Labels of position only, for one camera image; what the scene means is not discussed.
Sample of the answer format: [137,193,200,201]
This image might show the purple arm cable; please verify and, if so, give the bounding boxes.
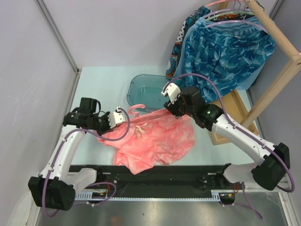
[42,107,131,217]
[164,73,296,220]

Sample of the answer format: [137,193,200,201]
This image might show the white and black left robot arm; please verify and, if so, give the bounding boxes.
[28,97,126,211]

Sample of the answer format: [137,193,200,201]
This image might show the wooden clothes rack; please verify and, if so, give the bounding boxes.
[199,0,301,146]

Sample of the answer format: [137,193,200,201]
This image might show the purple plastic hanger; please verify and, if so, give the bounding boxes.
[206,1,250,16]
[206,19,269,35]

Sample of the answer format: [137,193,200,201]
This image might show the teal plastic tub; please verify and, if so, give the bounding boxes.
[127,74,171,112]

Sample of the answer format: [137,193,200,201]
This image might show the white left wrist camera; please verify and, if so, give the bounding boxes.
[108,107,127,129]

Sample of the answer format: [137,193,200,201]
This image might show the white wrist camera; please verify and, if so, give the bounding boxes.
[161,83,181,104]
[108,107,127,129]

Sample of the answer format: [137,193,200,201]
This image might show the blue leaf-print shorts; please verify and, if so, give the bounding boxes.
[182,18,276,106]

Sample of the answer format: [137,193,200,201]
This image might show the pink patterned shorts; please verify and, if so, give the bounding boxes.
[98,109,195,175]

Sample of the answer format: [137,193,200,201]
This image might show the pink plastic hanger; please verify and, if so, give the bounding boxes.
[205,0,244,8]
[127,104,169,119]

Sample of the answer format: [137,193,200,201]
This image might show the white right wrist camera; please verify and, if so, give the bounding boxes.
[161,83,181,104]

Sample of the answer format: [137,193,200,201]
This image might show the orange and teal printed shorts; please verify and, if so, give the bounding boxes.
[166,6,211,77]

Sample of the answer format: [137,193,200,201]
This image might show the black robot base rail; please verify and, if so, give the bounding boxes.
[47,164,276,199]

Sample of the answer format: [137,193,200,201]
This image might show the light blue shorts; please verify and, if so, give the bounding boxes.
[173,17,261,90]

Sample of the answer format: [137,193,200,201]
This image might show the aluminium frame post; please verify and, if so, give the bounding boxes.
[34,0,79,75]

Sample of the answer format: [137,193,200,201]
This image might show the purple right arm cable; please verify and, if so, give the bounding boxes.
[164,73,296,220]

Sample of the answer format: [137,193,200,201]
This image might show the green plastic hanger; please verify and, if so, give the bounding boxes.
[203,10,254,23]

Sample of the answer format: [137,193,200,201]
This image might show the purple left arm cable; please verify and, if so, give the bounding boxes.
[42,107,131,217]

